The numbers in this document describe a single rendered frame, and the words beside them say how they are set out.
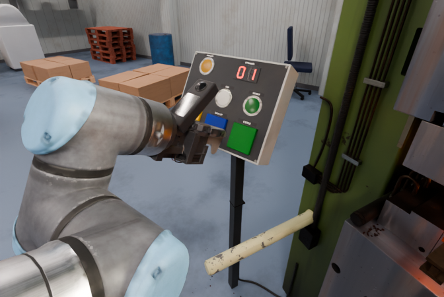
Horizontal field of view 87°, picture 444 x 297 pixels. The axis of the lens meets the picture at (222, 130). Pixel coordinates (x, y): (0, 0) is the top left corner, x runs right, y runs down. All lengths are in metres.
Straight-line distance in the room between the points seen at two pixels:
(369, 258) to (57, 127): 0.60
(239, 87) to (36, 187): 0.53
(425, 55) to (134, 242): 0.49
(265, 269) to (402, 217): 1.08
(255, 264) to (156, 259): 1.38
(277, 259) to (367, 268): 1.02
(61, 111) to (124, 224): 0.13
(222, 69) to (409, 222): 0.58
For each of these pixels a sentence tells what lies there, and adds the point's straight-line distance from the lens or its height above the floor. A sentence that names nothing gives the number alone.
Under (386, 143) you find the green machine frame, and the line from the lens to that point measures 0.73.
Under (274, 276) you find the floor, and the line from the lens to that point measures 1.57.
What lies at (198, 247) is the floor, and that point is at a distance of 1.65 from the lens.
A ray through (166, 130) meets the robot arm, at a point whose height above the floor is 1.17.
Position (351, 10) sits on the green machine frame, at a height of 1.32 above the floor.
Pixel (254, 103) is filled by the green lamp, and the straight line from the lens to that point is 0.66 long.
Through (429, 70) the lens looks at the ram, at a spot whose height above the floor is 1.24.
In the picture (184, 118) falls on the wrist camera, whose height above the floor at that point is 1.16.
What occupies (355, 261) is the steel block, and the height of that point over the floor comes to 0.83.
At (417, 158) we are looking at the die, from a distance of 0.55.
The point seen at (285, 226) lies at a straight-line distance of 0.93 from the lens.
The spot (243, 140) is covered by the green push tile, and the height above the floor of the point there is 1.01.
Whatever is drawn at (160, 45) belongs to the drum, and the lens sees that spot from 5.62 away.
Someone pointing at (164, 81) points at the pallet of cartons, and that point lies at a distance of 3.37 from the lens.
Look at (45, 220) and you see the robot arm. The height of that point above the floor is 1.14.
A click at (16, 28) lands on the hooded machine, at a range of 7.09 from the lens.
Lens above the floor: 1.34
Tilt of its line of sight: 28 degrees down
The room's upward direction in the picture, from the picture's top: straight up
